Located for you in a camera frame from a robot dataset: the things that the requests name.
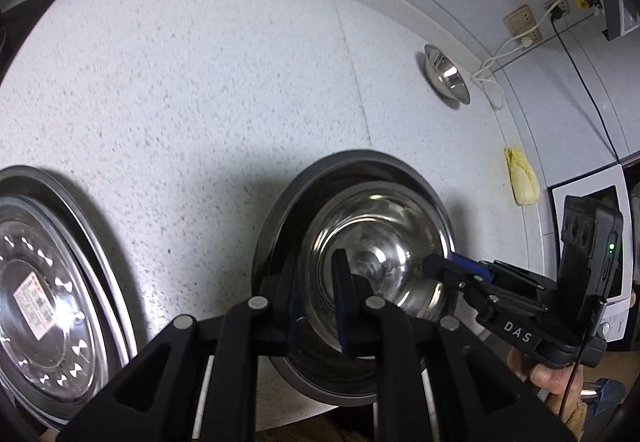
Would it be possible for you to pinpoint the large steel bowl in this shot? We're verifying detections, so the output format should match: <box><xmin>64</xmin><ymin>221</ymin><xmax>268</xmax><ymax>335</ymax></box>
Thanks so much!
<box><xmin>251</xmin><ymin>149</ymin><xmax>460</xmax><ymax>408</ymax></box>

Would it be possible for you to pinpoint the yellow napa cabbage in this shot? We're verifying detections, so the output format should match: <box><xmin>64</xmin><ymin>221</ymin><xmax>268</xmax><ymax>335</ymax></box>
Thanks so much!
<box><xmin>504</xmin><ymin>147</ymin><xmax>541</xmax><ymax>207</ymax></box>

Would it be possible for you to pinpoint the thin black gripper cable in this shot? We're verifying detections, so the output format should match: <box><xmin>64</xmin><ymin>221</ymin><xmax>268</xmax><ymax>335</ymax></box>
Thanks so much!
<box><xmin>559</xmin><ymin>297</ymin><xmax>604</xmax><ymax>423</ymax></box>

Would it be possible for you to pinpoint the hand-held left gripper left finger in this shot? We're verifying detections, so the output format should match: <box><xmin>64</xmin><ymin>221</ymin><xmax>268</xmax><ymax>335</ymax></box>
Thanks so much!
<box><xmin>57</xmin><ymin>262</ymin><xmax>312</xmax><ymax>442</ymax></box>

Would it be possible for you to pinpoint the beige wall socket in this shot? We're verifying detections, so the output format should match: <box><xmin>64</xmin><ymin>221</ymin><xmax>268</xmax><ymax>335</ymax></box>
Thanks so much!
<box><xmin>517</xmin><ymin>26</ymin><xmax>544</xmax><ymax>48</ymax></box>
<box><xmin>504</xmin><ymin>6</ymin><xmax>534</xmax><ymax>35</ymax></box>

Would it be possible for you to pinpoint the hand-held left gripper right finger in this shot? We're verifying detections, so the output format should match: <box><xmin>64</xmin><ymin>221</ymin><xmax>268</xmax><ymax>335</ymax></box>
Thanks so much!
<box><xmin>331</xmin><ymin>249</ymin><xmax>576</xmax><ymax>442</ymax></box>

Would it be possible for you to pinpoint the person's right hand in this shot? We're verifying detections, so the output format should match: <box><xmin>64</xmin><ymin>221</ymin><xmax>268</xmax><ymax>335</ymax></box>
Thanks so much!
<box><xmin>506</xmin><ymin>347</ymin><xmax>587</xmax><ymax>403</ymax></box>

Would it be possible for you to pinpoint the medium steel bowl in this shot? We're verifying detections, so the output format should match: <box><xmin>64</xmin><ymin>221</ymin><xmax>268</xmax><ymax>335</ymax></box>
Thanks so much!
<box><xmin>302</xmin><ymin>182</ymin><xmax>453</xmax><ymax>323</ymax></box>

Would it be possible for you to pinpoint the white power cable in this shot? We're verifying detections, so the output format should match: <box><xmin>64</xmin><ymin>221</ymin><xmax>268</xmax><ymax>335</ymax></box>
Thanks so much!
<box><xmin>470</xmin><ymin>39</ymin><xmax>534</xmax><ymax>111</ymax></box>

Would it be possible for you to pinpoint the medium steel plate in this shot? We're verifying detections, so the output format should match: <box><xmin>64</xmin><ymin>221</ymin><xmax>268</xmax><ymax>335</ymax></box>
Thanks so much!
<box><xmin>0</xmin><ymin>192</ymin><xmax>111</xmax><ymax>423</ymax></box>

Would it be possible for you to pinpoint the white microwave oven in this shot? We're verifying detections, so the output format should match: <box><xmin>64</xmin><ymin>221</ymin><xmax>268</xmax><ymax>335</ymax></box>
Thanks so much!
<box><xmin>550</xmin><ymin>167</ymin><xmax>637</xmax><ymax>349</ymax></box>

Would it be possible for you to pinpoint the large steel plate with label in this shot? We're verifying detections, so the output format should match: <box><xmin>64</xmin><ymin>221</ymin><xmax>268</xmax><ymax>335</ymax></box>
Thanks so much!
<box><xmin>0</xmin><ymin>165</ymin><xmax>140</xmax><ymax>435</ymax></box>

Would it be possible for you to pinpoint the small steel plate with label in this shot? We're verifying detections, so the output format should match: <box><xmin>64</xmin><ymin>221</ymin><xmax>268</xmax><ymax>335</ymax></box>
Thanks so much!
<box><xmin>0</xmin><ymin>207</ymin><xmax>97</xmax><ymax>415</ymax></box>

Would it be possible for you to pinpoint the small steel bowl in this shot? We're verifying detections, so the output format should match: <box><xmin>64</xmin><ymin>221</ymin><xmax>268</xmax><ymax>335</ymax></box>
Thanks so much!
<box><xmin>424</xmin><ymin>44</ymin><xmax>472</xmax><ymax>106</ymax></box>

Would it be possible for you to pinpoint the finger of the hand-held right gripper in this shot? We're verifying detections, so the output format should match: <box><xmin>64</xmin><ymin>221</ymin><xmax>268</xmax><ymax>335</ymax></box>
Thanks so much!
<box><xmin>421</xmin><ymin>254</ymin><xmax>495</xmax><ymax>319</ymax></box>
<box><xmin>450</xmin><ymin>254</ymin><xmax>499</xmax><ymax>283</ymax></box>

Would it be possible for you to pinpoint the black power cable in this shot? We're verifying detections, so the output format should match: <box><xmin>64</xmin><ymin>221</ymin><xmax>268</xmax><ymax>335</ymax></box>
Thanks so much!
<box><xmin>550</xmin><ymin>14</ymin><xmax>624</xmax><ymax>166</ymax></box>

